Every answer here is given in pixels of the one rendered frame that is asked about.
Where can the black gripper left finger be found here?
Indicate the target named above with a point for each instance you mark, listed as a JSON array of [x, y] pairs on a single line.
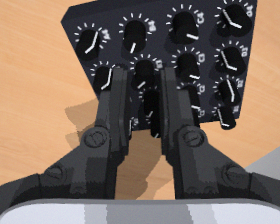
[[90, 169]]

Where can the black knob box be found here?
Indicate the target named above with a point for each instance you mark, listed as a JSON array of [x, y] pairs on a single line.
[[222, 31]]

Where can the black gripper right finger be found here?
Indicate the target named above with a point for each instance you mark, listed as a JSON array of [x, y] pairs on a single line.
[[205, 172]]

